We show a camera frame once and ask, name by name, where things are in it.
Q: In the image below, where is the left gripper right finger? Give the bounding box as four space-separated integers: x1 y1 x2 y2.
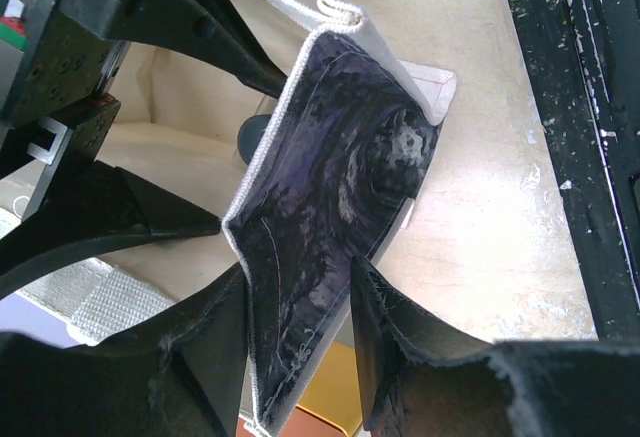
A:
350 257 639 436

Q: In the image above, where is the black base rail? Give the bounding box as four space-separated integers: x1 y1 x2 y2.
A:
508 0 639 340

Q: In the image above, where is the white round container orange lid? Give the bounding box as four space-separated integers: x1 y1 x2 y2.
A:
297 342 363 436

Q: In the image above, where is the canvas tote bag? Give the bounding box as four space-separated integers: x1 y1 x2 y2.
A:
0 0 459 437

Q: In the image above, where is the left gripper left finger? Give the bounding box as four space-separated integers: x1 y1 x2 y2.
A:
1 237 247 436

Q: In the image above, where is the clear square bottle dark cap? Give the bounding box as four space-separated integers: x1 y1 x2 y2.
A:
236 96 278 165

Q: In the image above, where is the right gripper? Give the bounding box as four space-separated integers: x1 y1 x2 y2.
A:
1 0 287 297

